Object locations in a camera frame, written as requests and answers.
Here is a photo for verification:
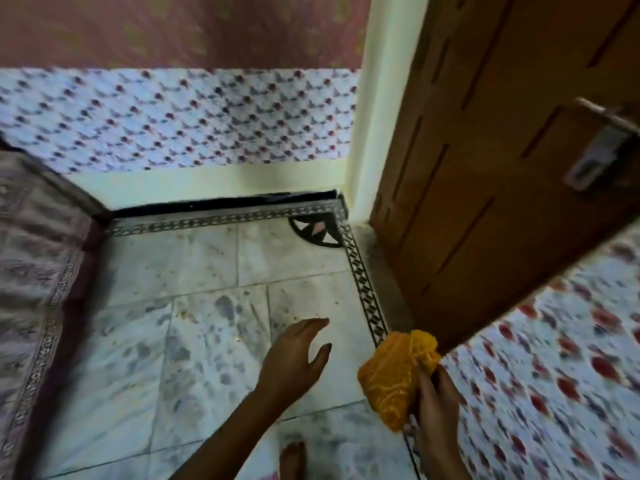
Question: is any brown wooden door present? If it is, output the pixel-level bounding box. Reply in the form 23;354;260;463
369;0;640;356

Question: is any yellow patterned cloth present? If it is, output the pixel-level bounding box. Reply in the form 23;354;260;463
357;330;444;434

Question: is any person's foot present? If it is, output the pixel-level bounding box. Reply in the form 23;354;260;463
278;441;307;480

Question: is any person's left forearm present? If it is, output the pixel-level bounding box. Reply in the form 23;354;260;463
169;385;282;480

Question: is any person's left hand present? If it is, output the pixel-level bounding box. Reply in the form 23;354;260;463
255;317;332;411

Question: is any bed with grey patterned sheet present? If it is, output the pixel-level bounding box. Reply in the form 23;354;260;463
0;139;110;480

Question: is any person's right forearm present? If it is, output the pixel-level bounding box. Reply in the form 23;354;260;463
419;435;474;480

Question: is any white red floral cloth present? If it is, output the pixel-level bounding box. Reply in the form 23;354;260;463
439;235;640;480

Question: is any metal door handle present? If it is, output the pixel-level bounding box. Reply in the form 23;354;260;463
564;97;640;191

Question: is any person's right hand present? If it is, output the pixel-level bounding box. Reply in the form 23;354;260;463
415;366;467;448

